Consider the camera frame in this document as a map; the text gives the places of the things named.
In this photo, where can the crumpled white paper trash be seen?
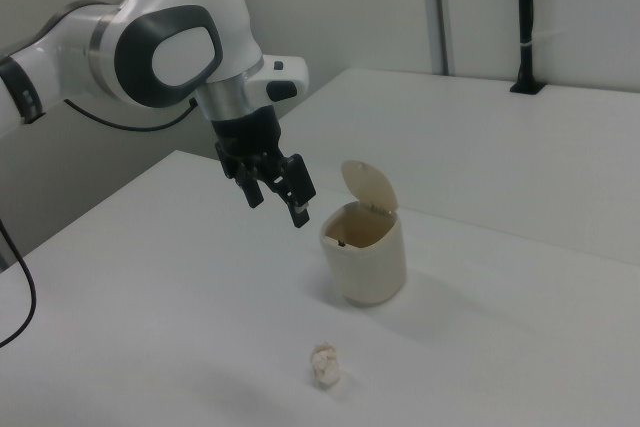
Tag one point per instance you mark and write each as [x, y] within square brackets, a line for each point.
[325, 364]

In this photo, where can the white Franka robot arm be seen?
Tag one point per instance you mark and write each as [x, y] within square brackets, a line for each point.
[145, 7]

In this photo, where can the black pole with base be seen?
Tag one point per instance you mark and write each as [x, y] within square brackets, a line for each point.
[525, 7]

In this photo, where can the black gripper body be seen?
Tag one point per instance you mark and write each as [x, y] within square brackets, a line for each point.
[247, 134]

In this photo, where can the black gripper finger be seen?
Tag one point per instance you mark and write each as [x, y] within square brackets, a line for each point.
[251, 192]
[299, 182]

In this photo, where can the small white bin with lid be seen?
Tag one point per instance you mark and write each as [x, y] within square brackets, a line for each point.
[370, 272]

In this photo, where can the grey partition post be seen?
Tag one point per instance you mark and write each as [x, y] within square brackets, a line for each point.
[434, 12]

